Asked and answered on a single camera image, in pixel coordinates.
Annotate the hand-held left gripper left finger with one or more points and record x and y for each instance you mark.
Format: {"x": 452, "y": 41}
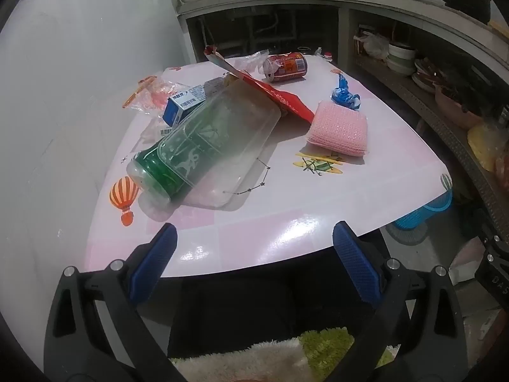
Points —
{"x": 153, "y": 262}

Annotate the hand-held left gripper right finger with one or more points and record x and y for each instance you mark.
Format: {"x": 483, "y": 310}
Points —
{"x": 354, "y": 262}

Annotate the blue plastic basket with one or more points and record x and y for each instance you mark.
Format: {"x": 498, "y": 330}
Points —
{"x": 421, "y": 213}

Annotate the green label plastic bottle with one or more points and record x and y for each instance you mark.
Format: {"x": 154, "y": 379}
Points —
{"x": 159, "y": 171}

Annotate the red snack bag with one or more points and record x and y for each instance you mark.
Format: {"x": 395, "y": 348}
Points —
{"x": 278, "y": 97}

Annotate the yellow plastic bag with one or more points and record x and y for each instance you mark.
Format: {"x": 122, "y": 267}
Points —
{"x": 483, "y": 143}

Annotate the white green fluffy rug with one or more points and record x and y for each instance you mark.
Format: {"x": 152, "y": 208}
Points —
{"x": 238, "y": 358}

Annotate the clear wrapper with barcode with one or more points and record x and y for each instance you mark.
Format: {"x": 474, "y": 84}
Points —
{"x": 161, "y": 131}

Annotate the pink scouring sponge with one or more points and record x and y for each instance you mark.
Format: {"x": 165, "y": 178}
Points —
{"x": 338, "y": 127}

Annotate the clear plastic container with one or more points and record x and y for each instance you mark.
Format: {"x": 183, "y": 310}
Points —
{"x": 234, "y": 135}

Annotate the blue white medicine box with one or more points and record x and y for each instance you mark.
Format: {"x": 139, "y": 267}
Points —
{"x": 179, "y": 107}

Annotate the pink clay pot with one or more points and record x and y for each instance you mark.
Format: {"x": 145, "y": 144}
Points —
{"x": 457, "y": 113}

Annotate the grey perforated basket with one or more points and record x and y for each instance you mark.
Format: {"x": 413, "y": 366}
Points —
{"x": 437, "y": 115}

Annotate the blue white crumpled wrapper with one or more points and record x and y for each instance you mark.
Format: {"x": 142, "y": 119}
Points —
{"x": 344, "y": 95}

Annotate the pink orange plastic wrapper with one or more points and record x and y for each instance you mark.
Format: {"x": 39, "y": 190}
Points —
{"x": 153, "y": 93}

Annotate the stack of plates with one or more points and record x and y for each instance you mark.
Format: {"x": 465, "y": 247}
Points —
{"x": 423, "y": 77}

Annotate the red drink can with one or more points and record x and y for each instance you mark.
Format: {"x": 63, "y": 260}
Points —
{"x": 288, "y": 67}

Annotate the stack of white bowls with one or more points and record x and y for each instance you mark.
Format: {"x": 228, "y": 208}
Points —
{"x": 401, "y": 57}

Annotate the white plastic bag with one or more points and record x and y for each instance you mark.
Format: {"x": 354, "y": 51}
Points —
{"x": 375, "y": 45}

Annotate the clear crumpled plastic bag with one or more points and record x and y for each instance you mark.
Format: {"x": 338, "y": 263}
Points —
{"x": 250, "y": 61}

